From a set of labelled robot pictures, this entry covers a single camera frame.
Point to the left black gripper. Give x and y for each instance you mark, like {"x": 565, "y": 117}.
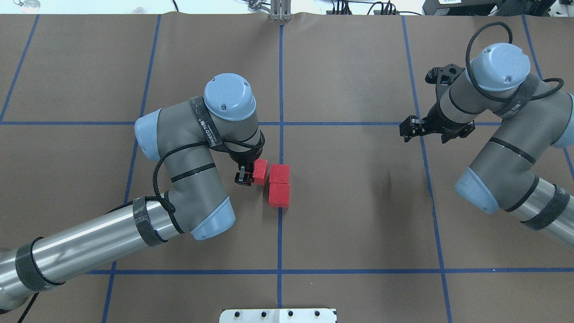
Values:
{"x": 242, "y": 160}

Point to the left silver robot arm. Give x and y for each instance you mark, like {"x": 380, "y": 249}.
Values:
{"x": 189, "y": 195}

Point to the aluminium frame post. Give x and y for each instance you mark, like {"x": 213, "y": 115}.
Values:
{"x": 280, "y": 10}

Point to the brown paper table mat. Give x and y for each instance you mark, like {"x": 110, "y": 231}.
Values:
{"x": 374, "y": 228}

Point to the white camera stand post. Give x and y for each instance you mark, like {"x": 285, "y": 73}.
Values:
{"x": 287, "y": 315}

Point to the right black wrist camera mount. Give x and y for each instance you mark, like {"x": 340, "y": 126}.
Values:
{"x": 443, "y": 77}

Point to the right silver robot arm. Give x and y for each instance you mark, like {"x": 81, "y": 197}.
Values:
{"x": 499, "y": 80}

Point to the red cube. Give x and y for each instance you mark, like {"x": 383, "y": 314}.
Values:
{"x": 259, "y": 173}
{"x": 279, "y": 195}
{"x": 280, "y": 173}

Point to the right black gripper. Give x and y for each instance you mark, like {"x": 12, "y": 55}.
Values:
{"x": 434, "y": 121}

